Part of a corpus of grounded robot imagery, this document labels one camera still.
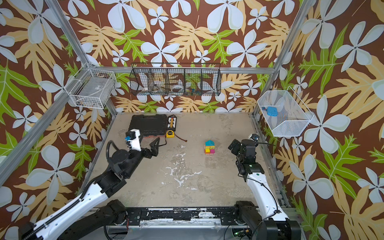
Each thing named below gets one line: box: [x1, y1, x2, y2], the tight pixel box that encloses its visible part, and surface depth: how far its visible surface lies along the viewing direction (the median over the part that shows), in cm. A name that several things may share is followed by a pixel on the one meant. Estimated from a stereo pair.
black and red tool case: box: [129, 114, 168, 137], surface depth 113 cm
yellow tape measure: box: [166, 130, 175, 138], surface depth 107 cm
